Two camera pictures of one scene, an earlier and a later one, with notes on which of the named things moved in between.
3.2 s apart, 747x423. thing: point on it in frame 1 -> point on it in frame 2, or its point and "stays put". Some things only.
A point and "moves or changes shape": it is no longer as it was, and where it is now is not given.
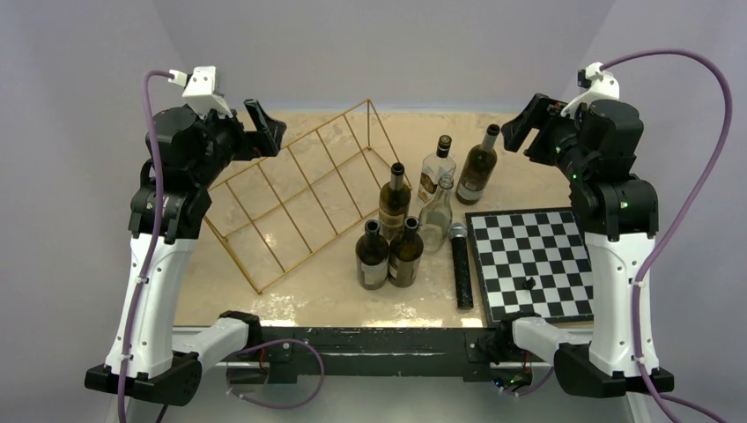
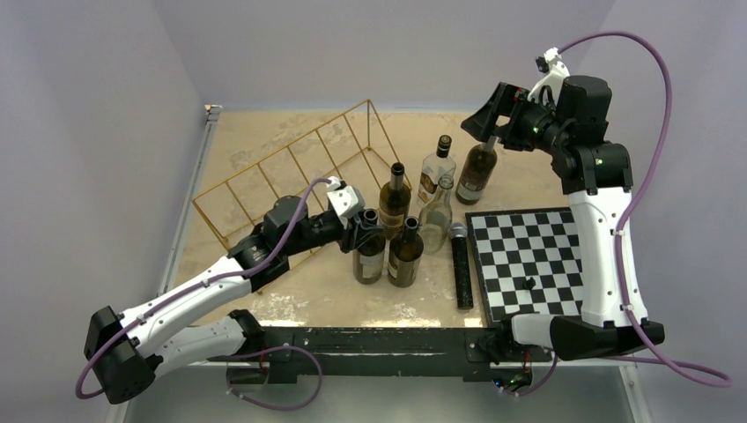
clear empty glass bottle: x=435 y=219 stays put
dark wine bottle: x=405 y=254 stays put
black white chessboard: x=534 y=262 stays put
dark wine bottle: x=372 y=253 moves or changes shape
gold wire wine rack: x=276 y=212 stays put
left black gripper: x=269 y=137 -> x=354 y=232
